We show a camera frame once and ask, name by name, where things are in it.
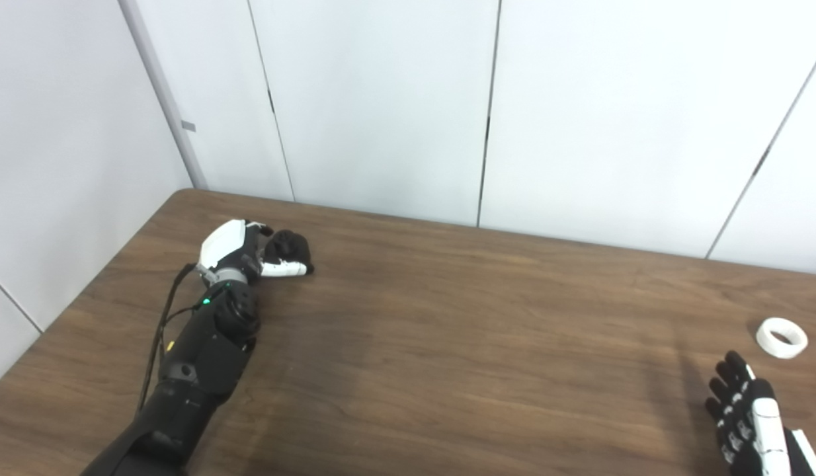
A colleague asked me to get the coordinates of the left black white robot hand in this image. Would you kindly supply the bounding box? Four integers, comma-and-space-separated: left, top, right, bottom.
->
196, 219, 314, 278

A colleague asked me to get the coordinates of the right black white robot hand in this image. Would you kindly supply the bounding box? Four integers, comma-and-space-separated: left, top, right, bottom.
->
706, 350, 816, 476

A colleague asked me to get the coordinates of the round black part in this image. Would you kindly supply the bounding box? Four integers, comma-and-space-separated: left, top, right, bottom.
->
263, 229, 314, 272

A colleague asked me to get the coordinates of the white ring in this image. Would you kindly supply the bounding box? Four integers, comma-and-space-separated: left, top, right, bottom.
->
756, 317, 809, 360

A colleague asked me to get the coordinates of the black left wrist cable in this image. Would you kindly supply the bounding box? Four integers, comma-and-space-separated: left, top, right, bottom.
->
136, 263, 204, 417

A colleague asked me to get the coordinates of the gray wall corner post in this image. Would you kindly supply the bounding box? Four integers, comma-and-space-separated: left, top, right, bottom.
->
117, 0, 209, 190

